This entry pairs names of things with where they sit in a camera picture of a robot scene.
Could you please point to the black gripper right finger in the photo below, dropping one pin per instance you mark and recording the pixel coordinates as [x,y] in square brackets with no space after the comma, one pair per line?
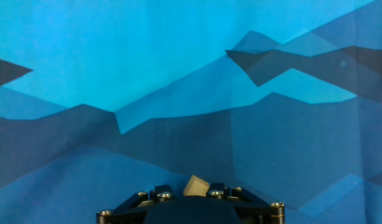
[256,211]

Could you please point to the small wooden cube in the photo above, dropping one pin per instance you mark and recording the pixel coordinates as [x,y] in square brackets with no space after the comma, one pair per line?
[195,186]

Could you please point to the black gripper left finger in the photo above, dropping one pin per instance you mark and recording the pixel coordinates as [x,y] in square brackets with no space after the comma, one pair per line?
[128,208]

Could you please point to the blue mountain print cloth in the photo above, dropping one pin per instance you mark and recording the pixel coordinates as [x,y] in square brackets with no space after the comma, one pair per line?
[147,93]

